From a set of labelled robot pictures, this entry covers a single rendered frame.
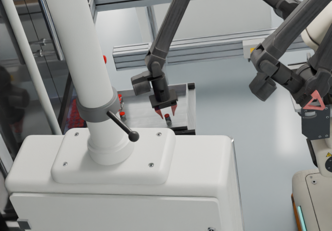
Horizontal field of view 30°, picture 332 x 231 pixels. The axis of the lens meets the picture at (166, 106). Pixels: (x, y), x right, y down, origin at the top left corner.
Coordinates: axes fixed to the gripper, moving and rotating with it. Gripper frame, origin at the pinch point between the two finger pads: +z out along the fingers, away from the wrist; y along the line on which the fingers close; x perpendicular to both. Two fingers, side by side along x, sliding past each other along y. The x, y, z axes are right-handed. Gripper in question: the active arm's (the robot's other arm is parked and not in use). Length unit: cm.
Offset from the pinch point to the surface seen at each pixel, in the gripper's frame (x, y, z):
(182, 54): -96, -21, 43
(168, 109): -8.3, -1.3, 4.6
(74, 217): 87, 30, -53
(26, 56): 47, 33, -72
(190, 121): 1.4, -8.1, 5.2
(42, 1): 21, 27, -72
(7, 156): 63, 44, -56
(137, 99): -19.8, 9.6, 4.1
